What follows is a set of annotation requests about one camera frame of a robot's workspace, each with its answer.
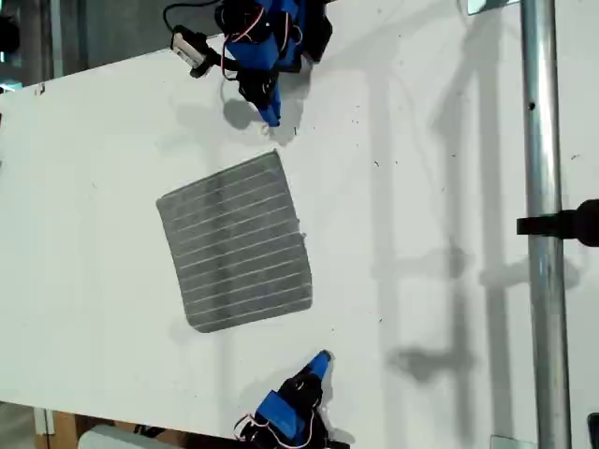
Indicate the grey striped towel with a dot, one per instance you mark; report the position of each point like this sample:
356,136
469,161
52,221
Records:
234,243

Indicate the black clamp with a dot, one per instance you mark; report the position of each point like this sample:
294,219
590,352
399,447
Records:
580,223

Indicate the black camera stalk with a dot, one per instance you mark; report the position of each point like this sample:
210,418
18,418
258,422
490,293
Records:
206,63

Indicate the black camera box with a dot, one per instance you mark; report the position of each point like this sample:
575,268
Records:
338,444

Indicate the grey white camera box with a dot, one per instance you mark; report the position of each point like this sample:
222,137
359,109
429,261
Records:
187,44

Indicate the white table leg bracket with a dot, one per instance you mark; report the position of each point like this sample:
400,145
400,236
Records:
43,423

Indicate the steel post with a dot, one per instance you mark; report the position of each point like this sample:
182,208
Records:
543,117

